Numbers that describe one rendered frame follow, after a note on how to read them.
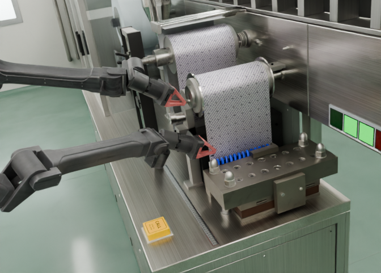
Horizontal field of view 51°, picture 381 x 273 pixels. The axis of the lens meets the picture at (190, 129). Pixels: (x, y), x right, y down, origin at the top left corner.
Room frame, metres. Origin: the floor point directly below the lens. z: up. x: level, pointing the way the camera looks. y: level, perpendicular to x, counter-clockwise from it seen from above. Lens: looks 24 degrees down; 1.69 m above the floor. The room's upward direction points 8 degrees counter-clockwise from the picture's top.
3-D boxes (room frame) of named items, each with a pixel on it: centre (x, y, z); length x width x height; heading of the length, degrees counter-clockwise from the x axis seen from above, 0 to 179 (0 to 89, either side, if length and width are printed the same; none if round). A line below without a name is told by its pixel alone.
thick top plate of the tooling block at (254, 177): (1.11, -0.23, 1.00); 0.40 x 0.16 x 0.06; 106
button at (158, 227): (1.02, 0.15, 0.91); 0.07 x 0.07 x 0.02; 16
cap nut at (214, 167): (1.11, -0.06, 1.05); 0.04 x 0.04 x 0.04
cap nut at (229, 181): (1.02, -0.09, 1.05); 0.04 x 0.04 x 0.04
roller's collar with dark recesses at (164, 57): (1.47, 0.06, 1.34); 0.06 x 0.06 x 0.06; 16
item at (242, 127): (1.22, -0.16, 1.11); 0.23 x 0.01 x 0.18; 106
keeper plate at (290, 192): (1.03, -0.28, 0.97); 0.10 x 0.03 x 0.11; 106
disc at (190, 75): (1.24, -0.03, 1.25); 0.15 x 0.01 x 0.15; 16
